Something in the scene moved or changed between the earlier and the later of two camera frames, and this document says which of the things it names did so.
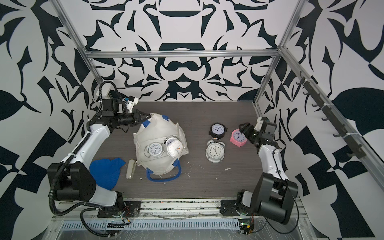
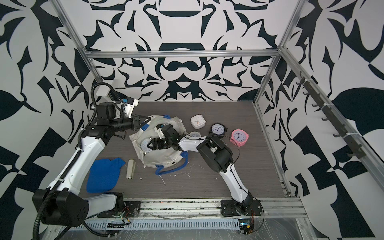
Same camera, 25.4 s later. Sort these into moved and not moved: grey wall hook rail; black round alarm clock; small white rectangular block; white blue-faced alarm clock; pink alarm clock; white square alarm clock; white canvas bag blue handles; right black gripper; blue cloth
Moved: white square alarm clock; white canvas bag blue handles; right black gripper; white blue-faced alarm clock
Not moved: small white rectangular block; pink alarm clock; black round alarm clock; grey wall hook rail; blue cloth
